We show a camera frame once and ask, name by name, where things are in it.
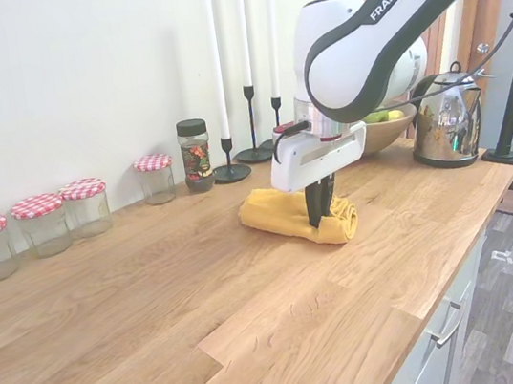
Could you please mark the small white floor object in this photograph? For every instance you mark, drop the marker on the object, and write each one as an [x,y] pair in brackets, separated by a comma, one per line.
[501,256]

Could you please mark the black-lidded spice jar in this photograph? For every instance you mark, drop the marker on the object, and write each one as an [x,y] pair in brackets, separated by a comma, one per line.
[196,162]

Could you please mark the shiny steel electric kettle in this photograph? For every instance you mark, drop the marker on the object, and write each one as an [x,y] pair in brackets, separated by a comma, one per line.
[446,134]

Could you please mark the tall white taper candle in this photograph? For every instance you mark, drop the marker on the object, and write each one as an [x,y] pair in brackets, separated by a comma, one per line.
[240,25]
[270,45]
[215,63]

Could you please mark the wooden fruit bowl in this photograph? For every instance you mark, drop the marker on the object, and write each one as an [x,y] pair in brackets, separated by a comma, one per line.
[383,135]

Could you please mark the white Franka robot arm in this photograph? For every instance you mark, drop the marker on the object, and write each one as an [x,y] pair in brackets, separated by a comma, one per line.
[343,58]

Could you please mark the wooden door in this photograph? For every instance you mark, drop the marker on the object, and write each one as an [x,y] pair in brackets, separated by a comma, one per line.
[476,14]

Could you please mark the medium black candle holder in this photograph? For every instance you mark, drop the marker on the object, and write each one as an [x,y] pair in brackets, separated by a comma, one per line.
[276,104]

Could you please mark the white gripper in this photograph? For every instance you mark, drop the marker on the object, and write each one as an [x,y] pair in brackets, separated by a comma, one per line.
[319,158]

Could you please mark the yellow cloth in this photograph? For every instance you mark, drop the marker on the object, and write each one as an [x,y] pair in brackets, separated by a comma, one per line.
[269,214]

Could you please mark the tall black candle holder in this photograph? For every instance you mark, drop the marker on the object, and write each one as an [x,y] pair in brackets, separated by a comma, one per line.
[255,155]

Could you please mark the pale yellow fruit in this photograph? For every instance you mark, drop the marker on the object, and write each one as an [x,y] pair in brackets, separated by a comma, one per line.
[394,114]

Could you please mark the green apple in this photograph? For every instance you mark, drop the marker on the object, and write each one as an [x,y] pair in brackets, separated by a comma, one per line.
[375,117]

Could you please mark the short black candle holder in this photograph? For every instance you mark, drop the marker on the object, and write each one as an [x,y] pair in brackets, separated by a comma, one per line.
[232,172]

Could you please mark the white kitchen cabinet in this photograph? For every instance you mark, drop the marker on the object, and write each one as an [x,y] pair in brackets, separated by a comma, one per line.
[432,368]

